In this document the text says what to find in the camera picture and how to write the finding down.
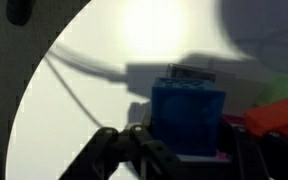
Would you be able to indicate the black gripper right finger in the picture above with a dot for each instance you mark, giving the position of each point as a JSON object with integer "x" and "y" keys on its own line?
{"x": 264, "y": 158}

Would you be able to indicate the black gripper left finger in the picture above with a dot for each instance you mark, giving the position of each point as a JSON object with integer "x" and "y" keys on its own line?
{"x": 101, "y": 156}

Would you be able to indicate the blue block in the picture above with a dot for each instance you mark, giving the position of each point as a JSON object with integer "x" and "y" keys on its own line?
{"x": 186, "y": 114}

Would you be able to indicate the orange block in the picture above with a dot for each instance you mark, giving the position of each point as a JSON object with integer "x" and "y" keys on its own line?
{"x": 272, "y": 117}

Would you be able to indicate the green block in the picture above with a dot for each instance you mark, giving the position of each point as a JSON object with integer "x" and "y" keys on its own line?
{"x": 276, "y": 90}

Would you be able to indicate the grey block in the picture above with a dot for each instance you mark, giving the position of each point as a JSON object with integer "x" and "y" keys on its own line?
{"x": 189, "y": 72}

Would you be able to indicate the round white table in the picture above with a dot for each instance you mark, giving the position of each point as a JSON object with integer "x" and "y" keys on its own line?
{"x": 99, "y": 70}

